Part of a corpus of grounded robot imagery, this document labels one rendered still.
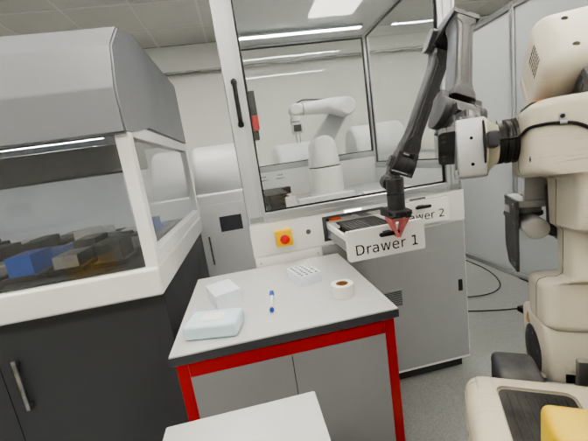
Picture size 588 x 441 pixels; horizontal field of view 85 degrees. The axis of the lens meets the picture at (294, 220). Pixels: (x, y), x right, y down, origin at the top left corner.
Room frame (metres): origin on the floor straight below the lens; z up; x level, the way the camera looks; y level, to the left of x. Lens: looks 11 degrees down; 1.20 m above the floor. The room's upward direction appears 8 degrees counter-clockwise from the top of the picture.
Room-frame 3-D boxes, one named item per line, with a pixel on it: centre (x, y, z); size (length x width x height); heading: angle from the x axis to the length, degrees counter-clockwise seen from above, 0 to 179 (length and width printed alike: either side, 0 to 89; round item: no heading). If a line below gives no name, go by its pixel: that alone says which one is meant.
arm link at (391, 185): (1.07, -0.35, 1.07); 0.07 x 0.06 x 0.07; 176
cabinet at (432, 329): (1.91, -0.25, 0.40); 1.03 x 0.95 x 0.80; 98
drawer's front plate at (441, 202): (1.47, -0.58, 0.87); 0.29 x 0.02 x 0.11; 98
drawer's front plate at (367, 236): (1.11, -0.31, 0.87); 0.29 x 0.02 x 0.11; 98
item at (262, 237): (1.91, -0.25, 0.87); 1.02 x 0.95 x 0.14; 98
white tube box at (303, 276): (1.14, -0.01, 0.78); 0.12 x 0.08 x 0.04; 22
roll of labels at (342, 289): (0.96, -0.12, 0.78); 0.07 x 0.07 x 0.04
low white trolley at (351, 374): (1.07, 0.10, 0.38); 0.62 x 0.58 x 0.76; 98
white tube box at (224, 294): (1.05, 0.28, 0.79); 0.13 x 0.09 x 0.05; 28
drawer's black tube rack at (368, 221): (1.31, -0.29, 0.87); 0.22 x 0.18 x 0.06; 8
